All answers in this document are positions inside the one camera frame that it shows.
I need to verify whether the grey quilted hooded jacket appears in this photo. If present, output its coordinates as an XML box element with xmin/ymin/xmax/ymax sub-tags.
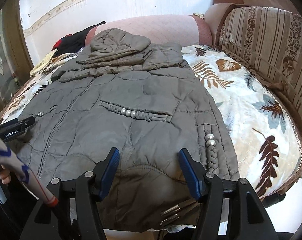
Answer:
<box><xmin>11</xmin><ymin>29</ymin><xmax>239</xmax><ymax>232</ymax></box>

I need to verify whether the person left hand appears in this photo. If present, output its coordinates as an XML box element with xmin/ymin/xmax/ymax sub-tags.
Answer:
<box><xmin>0</xmin><ymin>165</ymin><xmax>11</xmax><ymax>185</ymax></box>

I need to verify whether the wooden stained glass door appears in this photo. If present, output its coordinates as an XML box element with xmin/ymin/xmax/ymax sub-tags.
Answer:
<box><xmin>0</xmin><ymin>0</ymin><xmax>34</xmax><ymax>112</ymax></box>

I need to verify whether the leaf pattern bed blanket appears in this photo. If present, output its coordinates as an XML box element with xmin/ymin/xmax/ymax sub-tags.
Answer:
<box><xmin>0</xmin><ymin>45</ymin><xmax>302</xmax><ymax>198</ymax></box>

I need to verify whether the yellow patterned cloth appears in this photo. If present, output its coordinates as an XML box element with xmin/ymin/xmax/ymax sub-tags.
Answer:
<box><xmin>30</xmin><ymin>48</ymin><xmax>58</xmax><ymax>77</ymax></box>

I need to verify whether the red garment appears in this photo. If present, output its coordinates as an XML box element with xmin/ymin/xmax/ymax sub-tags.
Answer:
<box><xmin>52</xmin><ymin>34</ymin><xmax>72</xmax><ymax>50</ymax></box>

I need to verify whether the black garment pile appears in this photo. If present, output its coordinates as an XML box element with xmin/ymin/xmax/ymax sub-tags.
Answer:
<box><xmin>55</xmin><ymin>21</ymin><xmax>106</xmax><ymax>57</ymax></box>

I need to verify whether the striped brown cushion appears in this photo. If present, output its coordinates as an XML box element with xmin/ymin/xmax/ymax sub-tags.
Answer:
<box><xmin>220</xmin><ymin>7</ymin><xmax>302</xmax><ymax>135</ymax></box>

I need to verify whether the pink bolster pillow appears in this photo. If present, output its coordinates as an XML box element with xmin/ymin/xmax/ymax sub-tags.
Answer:
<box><xmin>85</xmin><ymin>15</ymin><xmax>213</xmax><ymax>47</ymax></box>

